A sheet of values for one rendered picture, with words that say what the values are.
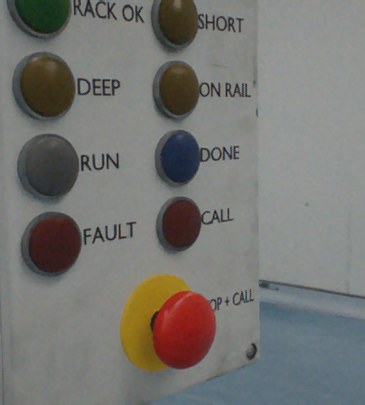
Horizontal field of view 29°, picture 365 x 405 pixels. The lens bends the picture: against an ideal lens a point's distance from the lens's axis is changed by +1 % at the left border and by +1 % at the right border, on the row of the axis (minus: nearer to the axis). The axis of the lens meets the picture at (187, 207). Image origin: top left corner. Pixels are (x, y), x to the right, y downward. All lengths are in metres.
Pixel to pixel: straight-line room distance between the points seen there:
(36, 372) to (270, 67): 3.39
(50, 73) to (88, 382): 0.15
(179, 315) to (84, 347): 0.05
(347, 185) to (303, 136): 0.34
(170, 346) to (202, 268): 0.06
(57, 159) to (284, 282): 3.44
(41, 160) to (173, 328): 0.11
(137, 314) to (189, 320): 0.03
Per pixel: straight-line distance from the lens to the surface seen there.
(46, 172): 0.32
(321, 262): 3.60
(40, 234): 0.32
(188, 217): 0.38
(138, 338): 0.37
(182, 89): 0.37
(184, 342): 0.36
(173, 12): 0.37
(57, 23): 0.33
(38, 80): 0.32
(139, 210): 0.36
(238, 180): 0.41
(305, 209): 3.60
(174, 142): 0.37
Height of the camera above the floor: 0.98
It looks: 7 degrees down
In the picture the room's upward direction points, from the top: 1 degrees counter-clockwise
